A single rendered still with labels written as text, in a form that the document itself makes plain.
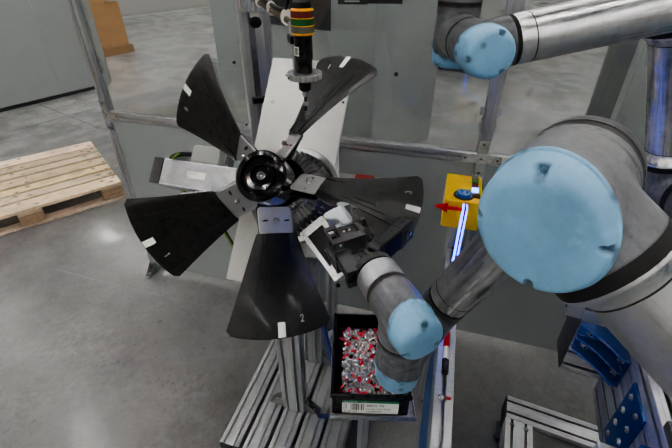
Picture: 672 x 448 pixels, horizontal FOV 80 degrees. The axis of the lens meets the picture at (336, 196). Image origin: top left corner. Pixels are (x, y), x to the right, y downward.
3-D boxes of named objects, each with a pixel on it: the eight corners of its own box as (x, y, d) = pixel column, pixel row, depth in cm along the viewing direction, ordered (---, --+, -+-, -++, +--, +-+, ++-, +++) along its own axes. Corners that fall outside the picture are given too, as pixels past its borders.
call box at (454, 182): (442, 201, 127) (447, 171, 122) (475, 206, 125) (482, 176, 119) (439, 230, 114) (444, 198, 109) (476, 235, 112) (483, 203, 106)
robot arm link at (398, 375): (437, 362, 71) (446, 319, 65) (402, 408, 64) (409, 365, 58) (400, 338, 76) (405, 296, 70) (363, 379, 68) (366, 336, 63)
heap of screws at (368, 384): (338, 336, 102) (339, 323, 99) (394, 338, 101) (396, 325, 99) (336, 409, 85) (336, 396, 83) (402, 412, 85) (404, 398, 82)
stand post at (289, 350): (288, 408, 169) (270, 235, 122) (308, 414, 167) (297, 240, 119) (284, 418, 165) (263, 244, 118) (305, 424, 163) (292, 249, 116)
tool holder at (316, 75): (281, 72, 83) (277, 21, 78) (313, 70, 85) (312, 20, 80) (291, 84, 76) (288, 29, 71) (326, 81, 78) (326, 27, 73)
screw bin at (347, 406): (334, 331, 103) (334, 312, 99) (399, 333, 103) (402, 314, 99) (329, 415, 85) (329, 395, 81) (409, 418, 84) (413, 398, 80)
